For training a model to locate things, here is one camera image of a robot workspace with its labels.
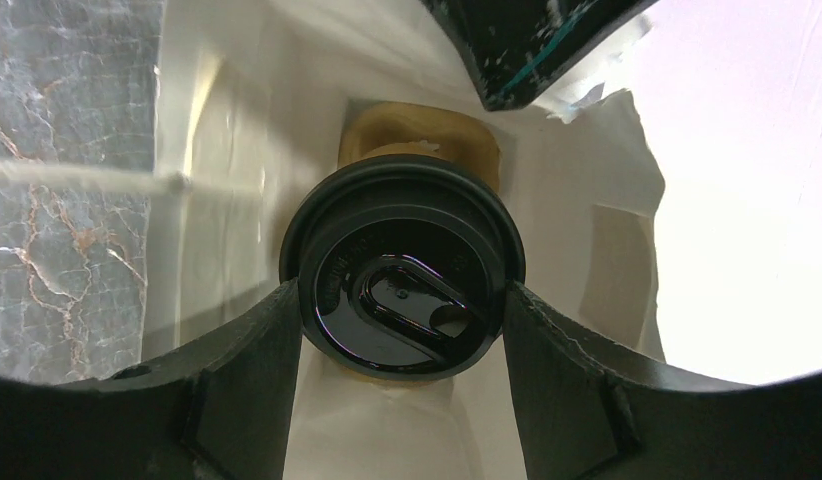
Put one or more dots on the cardboard cup carrier tray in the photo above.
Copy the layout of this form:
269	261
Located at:
398	128

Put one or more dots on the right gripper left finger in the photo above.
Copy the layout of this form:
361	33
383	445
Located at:
218	407

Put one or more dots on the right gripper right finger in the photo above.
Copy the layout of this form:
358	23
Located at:
587	407

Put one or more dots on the light blue paper bag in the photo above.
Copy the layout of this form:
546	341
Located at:
274	239

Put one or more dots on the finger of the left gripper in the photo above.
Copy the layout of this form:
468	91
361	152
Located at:
513	50

